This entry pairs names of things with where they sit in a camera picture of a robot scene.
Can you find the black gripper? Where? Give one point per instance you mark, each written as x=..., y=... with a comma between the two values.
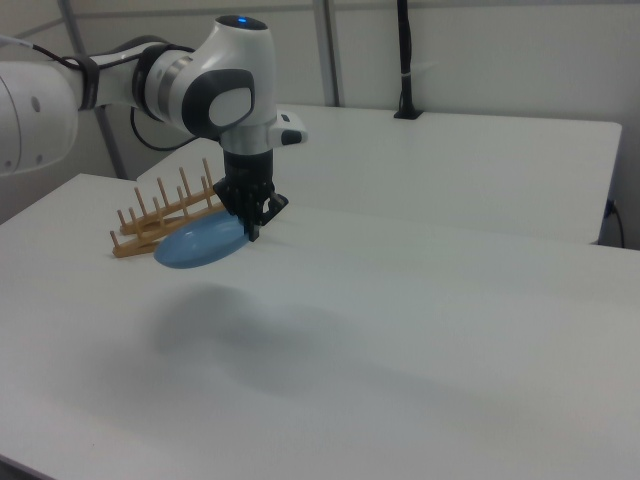
x=248, y=172

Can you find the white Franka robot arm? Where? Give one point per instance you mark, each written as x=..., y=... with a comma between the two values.
x=235, y=60

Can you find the blue round plate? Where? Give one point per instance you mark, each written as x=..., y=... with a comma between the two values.
x=200, y=245

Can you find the wooden plate rack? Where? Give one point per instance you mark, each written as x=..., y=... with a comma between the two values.
x=130, y=247

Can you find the black camera pole with base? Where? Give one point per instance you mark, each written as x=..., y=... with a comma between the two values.
x=406, y=60

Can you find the grey partition post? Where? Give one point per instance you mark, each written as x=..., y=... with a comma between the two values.
x=102, y=135
x=330, y=50

